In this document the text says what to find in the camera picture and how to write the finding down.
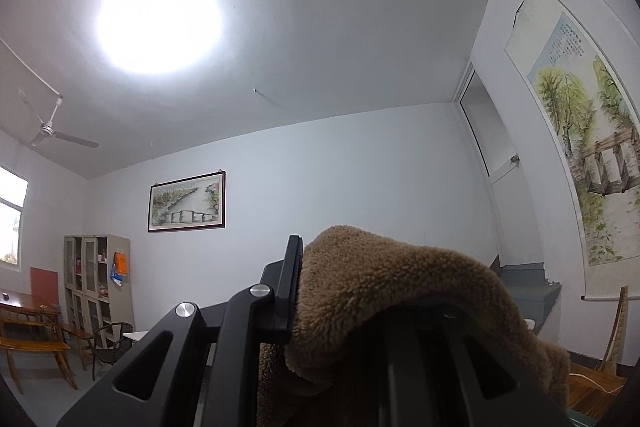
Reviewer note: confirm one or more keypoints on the hanging scroll painting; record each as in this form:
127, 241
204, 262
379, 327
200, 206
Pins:
590, 132

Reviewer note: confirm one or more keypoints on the wooden bench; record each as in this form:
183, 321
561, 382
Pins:
35, 347

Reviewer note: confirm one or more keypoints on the white door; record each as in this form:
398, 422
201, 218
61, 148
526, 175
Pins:
497, 207

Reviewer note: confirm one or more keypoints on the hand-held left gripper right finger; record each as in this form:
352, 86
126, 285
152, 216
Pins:
480, 357

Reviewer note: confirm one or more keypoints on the white table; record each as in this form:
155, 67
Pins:
136, 335

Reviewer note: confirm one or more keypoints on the brown fleece garment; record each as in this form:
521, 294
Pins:
375, 272

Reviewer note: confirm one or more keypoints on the grey box cabinet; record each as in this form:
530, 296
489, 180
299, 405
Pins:
530, 292

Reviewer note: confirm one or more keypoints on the green table mat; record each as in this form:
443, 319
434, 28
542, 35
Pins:
582, 420

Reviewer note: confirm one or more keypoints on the framed landscape painting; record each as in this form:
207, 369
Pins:
187, 202

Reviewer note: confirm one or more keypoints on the ceiling fan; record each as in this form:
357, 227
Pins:
46, 129

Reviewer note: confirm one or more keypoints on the wooden desk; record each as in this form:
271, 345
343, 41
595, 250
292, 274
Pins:
25, 302

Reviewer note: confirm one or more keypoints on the round ceiling light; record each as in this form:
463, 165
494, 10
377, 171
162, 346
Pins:
160, 17

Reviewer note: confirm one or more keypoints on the red board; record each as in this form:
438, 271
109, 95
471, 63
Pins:
44, 284

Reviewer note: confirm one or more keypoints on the beige glass-door cabinet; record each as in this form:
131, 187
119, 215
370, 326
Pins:
97, 277

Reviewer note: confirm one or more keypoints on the window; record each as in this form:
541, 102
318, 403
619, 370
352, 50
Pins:
10, 217

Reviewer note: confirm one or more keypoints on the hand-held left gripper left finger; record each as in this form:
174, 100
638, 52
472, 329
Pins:
291, 287

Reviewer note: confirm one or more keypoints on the orange and blue bag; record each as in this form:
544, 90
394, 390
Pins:
120, 267

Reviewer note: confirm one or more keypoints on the black chair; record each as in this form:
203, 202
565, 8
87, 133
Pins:
112, 342

